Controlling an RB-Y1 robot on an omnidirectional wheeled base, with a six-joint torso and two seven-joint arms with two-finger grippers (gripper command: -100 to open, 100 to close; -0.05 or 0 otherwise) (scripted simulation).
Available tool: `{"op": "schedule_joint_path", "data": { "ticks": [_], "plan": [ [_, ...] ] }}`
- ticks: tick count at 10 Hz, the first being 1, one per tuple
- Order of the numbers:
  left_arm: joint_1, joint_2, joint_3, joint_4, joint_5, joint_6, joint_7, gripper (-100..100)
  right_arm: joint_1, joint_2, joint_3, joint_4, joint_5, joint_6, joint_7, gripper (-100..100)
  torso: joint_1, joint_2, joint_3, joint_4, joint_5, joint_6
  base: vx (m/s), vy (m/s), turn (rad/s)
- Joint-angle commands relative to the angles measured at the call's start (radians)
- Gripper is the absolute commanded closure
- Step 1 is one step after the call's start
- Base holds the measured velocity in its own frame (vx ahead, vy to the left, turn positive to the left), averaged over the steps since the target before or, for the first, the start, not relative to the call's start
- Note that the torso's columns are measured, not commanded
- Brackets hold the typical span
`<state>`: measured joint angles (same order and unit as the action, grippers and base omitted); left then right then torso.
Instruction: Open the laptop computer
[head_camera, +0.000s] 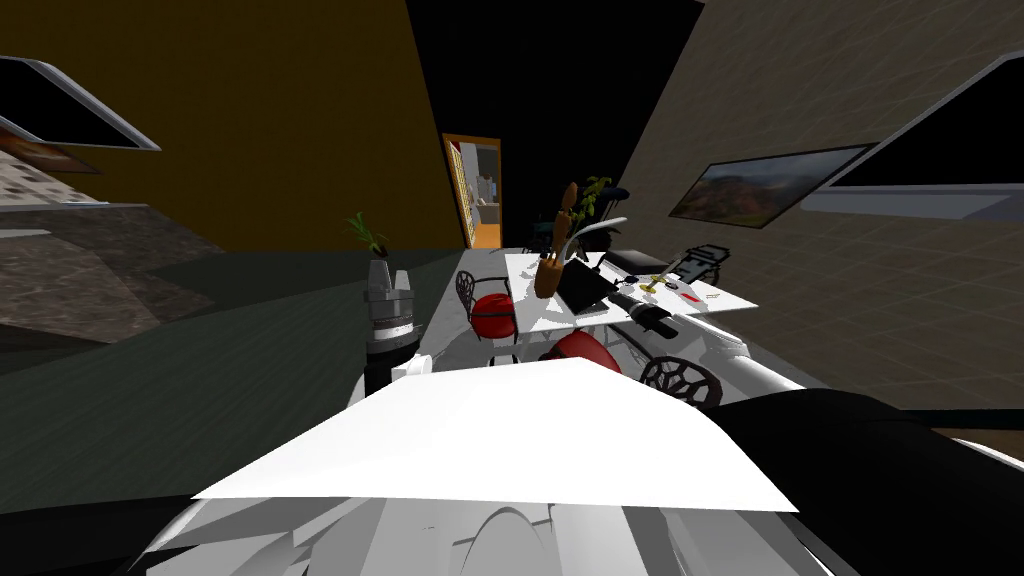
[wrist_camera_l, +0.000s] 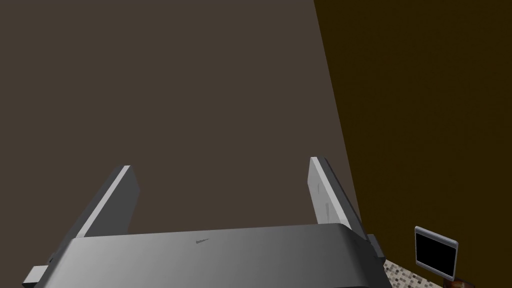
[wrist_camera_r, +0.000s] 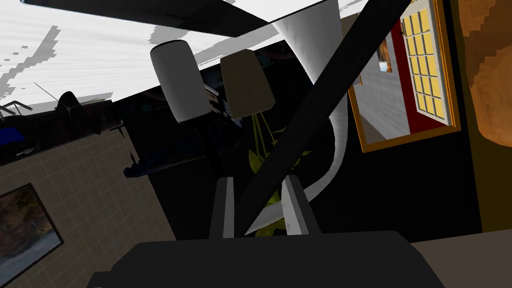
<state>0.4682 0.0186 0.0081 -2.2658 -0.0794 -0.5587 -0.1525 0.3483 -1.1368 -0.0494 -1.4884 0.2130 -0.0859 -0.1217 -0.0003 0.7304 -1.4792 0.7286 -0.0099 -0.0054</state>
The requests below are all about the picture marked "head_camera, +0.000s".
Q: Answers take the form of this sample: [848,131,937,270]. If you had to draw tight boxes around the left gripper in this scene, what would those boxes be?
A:
[363,259,418,326]

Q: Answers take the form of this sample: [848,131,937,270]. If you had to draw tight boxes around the green potted plant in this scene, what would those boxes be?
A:
[344,211,393,261]

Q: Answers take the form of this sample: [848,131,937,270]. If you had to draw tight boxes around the red chair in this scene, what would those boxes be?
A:
[539,328,623,375]
[455,269,521,347]

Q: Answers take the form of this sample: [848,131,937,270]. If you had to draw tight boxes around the white table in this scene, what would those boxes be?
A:
[503,175,761,347]

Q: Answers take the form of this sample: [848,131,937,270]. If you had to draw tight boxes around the black office chair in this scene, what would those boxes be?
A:
[670,243,732,287]

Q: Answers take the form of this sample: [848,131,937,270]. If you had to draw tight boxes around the landscape picture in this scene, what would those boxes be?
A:
[667,143,877,232]

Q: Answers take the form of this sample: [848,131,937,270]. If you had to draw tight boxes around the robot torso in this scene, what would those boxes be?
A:
[142,356,803,576]

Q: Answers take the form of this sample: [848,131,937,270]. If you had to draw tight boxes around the grey framed window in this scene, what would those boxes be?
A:
[799,51,1024,225]
[0,55,162,153]

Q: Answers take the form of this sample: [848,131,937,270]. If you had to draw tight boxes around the brown framed picture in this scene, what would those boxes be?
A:
[0,127,103,177]

